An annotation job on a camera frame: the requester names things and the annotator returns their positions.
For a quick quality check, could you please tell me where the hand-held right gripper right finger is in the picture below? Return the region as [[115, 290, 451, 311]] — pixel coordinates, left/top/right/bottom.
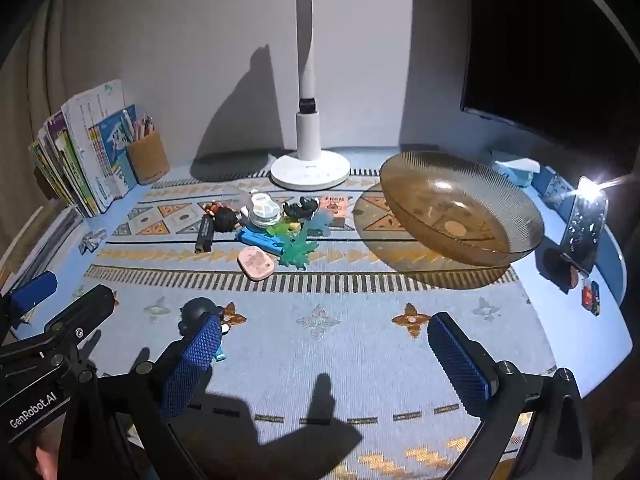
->
[[427, 312, 598, 480]]

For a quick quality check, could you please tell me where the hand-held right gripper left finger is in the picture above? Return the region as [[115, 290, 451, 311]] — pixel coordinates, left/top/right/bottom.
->
[[60, 312, 223, 480]]

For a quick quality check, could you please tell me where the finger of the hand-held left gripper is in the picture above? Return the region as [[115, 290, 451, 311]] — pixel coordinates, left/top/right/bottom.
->
[[0, 284, 116, 368], [0, 270, 58, 331]]

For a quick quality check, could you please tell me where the black helmet toy figure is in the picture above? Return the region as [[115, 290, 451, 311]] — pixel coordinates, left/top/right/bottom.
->
[[178, 297, 228, 363]]

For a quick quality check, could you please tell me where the black marker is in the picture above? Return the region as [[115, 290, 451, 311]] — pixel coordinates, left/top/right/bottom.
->
[[195, 215, 215, 254]]

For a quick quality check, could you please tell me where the blue plastic toy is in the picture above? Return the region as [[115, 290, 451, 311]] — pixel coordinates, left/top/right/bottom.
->
[[236, 227, 286, 257]]

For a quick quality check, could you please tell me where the dark green leaf toy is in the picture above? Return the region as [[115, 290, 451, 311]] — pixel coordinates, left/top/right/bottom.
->
[[277, 237, 321, 272]]

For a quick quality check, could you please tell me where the amber ribbed glass bowl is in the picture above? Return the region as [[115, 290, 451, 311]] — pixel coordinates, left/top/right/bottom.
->
[[378, 150, 546, 267]]

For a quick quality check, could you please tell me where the teal leaf toy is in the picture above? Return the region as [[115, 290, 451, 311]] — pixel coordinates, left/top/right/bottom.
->
[[300, 210, 335, 238]]

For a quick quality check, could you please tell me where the black animal figurine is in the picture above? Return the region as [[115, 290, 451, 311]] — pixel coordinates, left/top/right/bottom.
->
[[282, 196, 321, 221]]

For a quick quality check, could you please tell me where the small orange box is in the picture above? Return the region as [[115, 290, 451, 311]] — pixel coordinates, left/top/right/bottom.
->
[[320, 195, 349, 221]]

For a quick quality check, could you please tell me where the person's left hand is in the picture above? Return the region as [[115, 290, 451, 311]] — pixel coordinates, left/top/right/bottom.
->
[[36, 441, 65, 480]]

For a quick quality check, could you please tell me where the flat stack of papers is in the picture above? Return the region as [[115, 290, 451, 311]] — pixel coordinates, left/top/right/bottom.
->
[[0, 205, 83, 291]]

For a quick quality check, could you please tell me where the blue patterned table mat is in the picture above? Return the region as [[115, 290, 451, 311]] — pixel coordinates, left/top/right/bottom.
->
[[65, 162, 558, 480]]

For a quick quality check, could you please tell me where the round brown phone stand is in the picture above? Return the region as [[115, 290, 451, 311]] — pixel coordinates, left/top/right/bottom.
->
[[544, 247, 581, 293]]

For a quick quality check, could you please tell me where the row of upright books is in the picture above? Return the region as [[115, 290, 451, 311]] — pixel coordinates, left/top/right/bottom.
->
[[29, 79, 140, 218]]

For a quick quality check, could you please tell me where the brown pencil holder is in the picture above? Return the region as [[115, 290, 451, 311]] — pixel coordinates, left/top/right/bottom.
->
[[125, 131, 171, 186]]

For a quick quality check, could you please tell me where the black smartphone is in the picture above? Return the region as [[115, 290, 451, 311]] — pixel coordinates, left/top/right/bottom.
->
[[559, 176, 611, 275]]

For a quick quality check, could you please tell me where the bunch of coloured pencils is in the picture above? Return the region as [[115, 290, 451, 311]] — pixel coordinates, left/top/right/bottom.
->
[[120, 109, 156, 143]]

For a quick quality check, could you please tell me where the blue patterned box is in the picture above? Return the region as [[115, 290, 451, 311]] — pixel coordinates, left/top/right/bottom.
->
[[532, 167, 576, 211]]

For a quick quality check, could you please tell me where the blue tissue box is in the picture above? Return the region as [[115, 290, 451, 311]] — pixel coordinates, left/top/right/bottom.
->
[[490, 150, 542, 188]]

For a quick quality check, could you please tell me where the grey curtain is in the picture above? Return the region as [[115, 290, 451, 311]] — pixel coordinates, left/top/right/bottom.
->
[[0, 0, 88, 201]]

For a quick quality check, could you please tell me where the white desk lamp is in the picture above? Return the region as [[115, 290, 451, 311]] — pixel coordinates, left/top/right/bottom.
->
[[250, 0, 364, 192]]

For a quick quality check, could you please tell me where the black monitor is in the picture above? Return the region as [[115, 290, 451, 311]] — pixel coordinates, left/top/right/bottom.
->
[[460, 0, 640, 176]]

